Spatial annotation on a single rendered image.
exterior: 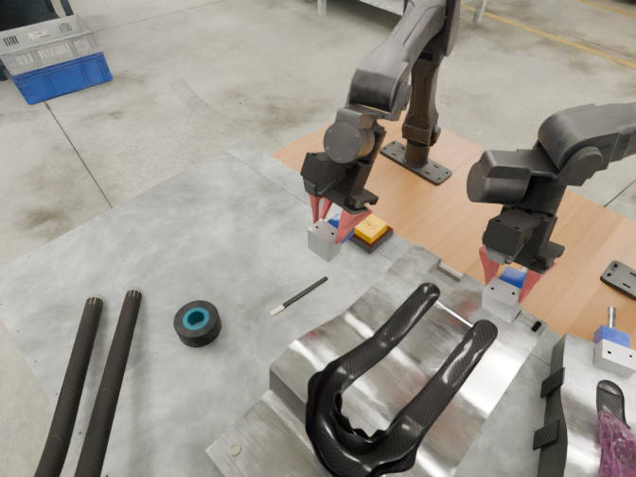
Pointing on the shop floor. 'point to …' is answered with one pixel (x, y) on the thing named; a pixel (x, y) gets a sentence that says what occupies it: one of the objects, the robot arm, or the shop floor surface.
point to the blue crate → (62, 78)
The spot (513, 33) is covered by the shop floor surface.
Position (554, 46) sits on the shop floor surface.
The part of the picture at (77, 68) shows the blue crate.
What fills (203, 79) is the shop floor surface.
